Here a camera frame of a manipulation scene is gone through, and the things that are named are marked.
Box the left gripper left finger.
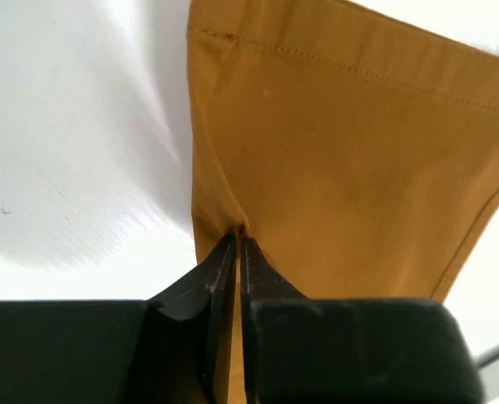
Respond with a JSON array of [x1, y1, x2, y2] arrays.
[[146, 234, 236, 403]]

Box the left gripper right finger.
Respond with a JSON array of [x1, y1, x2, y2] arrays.
[[241, 237, 321, 403]]

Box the brown trousers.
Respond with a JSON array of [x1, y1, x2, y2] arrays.
[[187, 1, 499, 403]]

